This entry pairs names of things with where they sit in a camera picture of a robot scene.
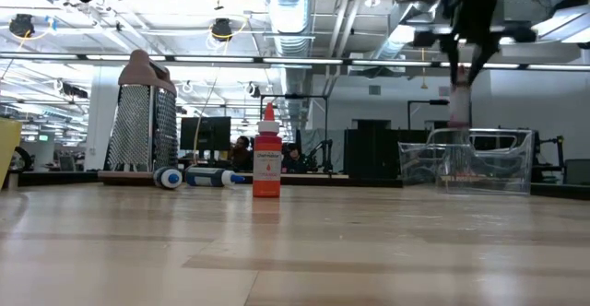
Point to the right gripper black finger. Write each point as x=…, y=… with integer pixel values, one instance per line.
x=451, y=57
x=486, y=57

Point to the clear plastic bin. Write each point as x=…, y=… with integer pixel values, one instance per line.
x=507, y=168

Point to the dark cabinet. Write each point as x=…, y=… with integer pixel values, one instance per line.
x=373, y=154

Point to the grey box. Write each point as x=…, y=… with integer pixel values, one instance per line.
x=578, y=172

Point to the long overhead light bar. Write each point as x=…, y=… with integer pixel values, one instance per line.
x=299, y=61

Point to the person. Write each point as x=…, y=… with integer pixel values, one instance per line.
x=240, y=151
x=293, y=161

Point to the black hanging ceiling device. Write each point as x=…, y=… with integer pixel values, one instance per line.
x=222, y=29
x=21, y=25

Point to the black computer monitor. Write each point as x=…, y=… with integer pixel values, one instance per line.
x=212, y=133

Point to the silver ventilation duct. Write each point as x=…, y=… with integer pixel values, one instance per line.
x=290, y=15

